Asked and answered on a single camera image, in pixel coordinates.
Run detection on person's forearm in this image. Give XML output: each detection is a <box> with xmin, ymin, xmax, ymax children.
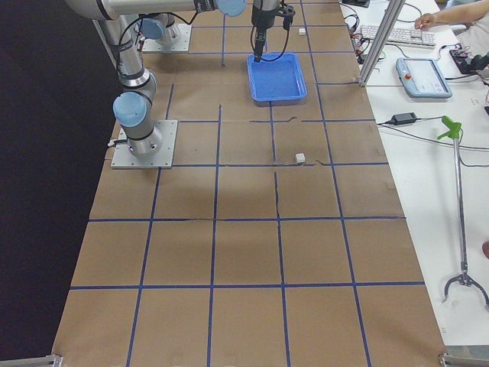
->
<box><xmin>434</xmin><ymin>2</ymin><xmax>488</xmax><ymax>24</ymax></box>

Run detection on aluminium frame post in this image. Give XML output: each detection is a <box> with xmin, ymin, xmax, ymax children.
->
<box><xmin>358</xmin><ymin>0</ymin><xmax>405</xmax><ymax>86</ymax></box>

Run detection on green handled reacher grabber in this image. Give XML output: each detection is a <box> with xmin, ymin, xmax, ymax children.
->
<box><xmin>437</xmin><ymin>115</ymin><xmax>488</xmax><ymax>310</ymax></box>

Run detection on white computer keyboard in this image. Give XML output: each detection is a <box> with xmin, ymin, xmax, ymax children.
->
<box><xmin>361</xmin><ymin>25</ymin><xmax>436</xmax><ymax>49</ymax></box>

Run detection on right corner metal bracket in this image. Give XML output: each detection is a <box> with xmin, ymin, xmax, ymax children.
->
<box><xmin>439</xmin><ymin>352</ymin><xmax>489</xmax><ymax>367</ymax></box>

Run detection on robot teach pendant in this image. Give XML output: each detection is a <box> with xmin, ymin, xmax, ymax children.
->
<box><xmin>395</xmin><ymin>57</ymin><xmax>452</xmax><ymax>99</ymax></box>

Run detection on left corner metal bracket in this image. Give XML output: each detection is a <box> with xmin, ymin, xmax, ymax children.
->
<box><xmin>0</xmin><ymin>355</ymin><xmax>63</xmax><ymax>367</ymax></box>

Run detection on black power adapter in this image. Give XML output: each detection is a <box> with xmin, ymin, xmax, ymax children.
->
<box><xmin>390</xmin><ymin>112</ymin><xmax>418</xmax><ymax>125</ymax></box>

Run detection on black device with wires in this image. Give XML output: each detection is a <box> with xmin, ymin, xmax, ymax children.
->
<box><xmin>449</xmin><ymin>49</ymin><xmax>488</xmax><ymax>75</ymax></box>

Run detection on person's hand at keyboard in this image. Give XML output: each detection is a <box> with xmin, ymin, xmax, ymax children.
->
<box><xmin>414</xmin><ymin>13</ymin><xmax>437</xmax><ymax>30</ymax></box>

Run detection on blue plastic tray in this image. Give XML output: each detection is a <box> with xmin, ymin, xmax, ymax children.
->
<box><xmin>247</xmin><ymin>52</ymin><xmax>308</xmax><ymax>102</ymax></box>

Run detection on corner metal bracket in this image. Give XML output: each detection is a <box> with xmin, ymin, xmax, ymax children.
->
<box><xmin>0</xmin><ymin>355</ymin><xmax>63</xmax><ymax>367</ymax></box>
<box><xmin>439</xmin><ymin>352</ymin><xmax>489</xmax><ymax>367</ymax></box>

